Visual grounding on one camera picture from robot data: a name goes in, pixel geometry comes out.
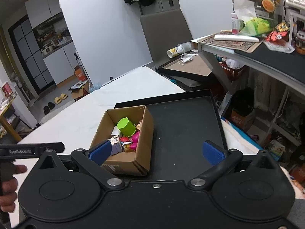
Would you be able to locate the black slippers pair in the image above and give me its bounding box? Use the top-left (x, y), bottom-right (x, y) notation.
top-left (43, 102), bottom-right (55, 115)

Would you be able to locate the red plastic basket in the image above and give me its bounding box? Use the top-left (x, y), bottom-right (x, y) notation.
top-left (219, 61), bottom-right (247, 81)

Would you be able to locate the pink bear figurine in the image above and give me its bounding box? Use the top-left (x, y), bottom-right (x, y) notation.
top-left (129, 131), bottom-right (140, 151)

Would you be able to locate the blue smurf figurine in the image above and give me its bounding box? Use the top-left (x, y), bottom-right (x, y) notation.
top-left (120, 136), bottom-right (132, 152)

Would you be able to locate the orange carton on floor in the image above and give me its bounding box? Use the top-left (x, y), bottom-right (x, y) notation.
top-left (74, 66), bottom-right (87, 82)

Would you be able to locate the person's left hand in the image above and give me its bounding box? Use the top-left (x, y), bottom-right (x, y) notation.
top-left (0, 176), bottom-right (18, 213)

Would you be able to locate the grey curved desk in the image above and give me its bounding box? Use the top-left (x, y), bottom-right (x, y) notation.
top-left (190, 31), bottom-right (305, 115)

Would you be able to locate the red yellow toy figure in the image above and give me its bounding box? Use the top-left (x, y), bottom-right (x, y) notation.
top-left (266, 21), bottom-right (290, 41)

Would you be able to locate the black framed cork tray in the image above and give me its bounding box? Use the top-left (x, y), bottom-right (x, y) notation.
top-left (158, 55), bottom-right (214, 83)

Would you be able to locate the green plastic bag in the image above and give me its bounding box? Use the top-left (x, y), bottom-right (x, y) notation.
top-left (239, 18), bottom-right (272, 36)

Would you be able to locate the black shallow tray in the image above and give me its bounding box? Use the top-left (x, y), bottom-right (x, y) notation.
top-left (115, 90), bottom-right (227, 182)

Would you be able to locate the white crumpled mask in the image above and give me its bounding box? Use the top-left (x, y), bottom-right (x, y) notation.
top-left (178, 53), bottom-right (198, 65)

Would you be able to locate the lavender block robot toy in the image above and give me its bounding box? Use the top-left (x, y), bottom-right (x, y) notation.
top-left (110, 135), bottom-right (123, 156)

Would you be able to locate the white tissue box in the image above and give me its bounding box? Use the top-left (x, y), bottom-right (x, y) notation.
top-left (233, 0), bottom-right (257, 36)

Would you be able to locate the brown-haired doll figurine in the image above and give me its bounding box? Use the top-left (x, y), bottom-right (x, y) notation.
top-left (136, 120), bottom-right (143, 131)

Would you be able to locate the green plastic cube container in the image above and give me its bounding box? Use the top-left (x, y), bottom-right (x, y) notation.
top-left (117, 117), bottom-right (136, 137)

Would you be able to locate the yellow slippers pair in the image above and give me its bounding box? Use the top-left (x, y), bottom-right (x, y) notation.
top-left (54, 93), bottom-right (68, 104)

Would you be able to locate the orange burger plush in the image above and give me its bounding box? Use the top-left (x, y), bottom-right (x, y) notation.
top-left (262, 0), bottom-right (275, 13)

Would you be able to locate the brown cardboard box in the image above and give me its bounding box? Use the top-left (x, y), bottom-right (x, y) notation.
top-left (91, 106), bottom-right (153, 176)

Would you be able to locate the white small box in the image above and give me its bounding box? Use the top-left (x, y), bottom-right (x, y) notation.
top-left (111, 126), bottom-right (121, 136)

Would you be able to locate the white long remote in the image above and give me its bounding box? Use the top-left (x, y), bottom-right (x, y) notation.
top-left (214, 34), bottom-right (259, 43)

